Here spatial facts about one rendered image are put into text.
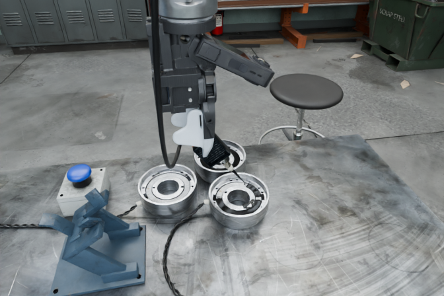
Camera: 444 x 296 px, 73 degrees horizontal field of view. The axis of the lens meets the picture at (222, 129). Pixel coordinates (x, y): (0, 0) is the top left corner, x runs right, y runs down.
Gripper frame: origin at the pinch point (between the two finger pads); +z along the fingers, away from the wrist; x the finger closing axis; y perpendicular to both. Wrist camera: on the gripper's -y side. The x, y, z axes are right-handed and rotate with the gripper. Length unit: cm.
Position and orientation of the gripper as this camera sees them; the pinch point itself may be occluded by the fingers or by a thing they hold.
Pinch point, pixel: (207, 144)
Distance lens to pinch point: 48.8
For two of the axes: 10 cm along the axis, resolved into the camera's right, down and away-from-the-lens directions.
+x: 1.9, 5.5, -8.1
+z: 0.0, 8.3, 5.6
